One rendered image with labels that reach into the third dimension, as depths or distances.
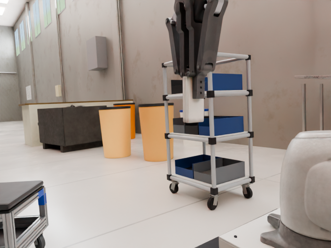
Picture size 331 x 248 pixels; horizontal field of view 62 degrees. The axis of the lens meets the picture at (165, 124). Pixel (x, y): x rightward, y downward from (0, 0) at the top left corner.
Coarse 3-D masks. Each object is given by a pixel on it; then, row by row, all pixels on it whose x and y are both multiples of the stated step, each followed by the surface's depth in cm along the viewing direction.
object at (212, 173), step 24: (168, 96) 203; (216, 96) 215; (168, 120) 209; (216, 120) 177; (240, 120) 191; (168, 144) 209; (168, 168) 211; (192, 168) 214; (216, 168) 178; (240, 168) 192; (216, 192) 173
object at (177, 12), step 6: (180, 6) 41; (180, 12) 41; (180, 18) 41; (180, 24) 41; (180, 30) 41; (186, 30) 42; (180, 36) 42; (186, 36) 42; (180, 42) 42; (186, 42) 42; (180, 48) 42; (186, 48) 42; (180, 54) 43; (186, 54) 42; (180, 60) 43; (186, 60) 42; (180, 66) 43; (186, 66) 42; (180, 72) 43; (186, 72) 42
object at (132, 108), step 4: (116, 104) 556; (120, 104) 553; (124, 104) 553; (128, 104) 556; (132, 104) 565; (132, 108) 564; (132, 112) 565; (132, 116) 566; (132, 120) 566; (132, 124) 567; (132, 128) 567; (132, 132) 568; (132, 136) 568
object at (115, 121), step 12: (108, 108) 360; (120, 108) 363; (108, 120) 363; (120, 120) 365; (108, 132) 365; (120, 132) 366; (108, 144) 368; (120, 144) 368; (108, 156) 370; (120, 156) 369
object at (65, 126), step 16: (48, 112) 459; (64, 112) 426; (80, 112) 445; (96, 112) 466; (48, 128) 465; (64, 128) 426; (80, 128) 446; (96, 128) 466; (48, 144) 489; (64, 144) 429; (80, 144) 457; (96, 144) 478
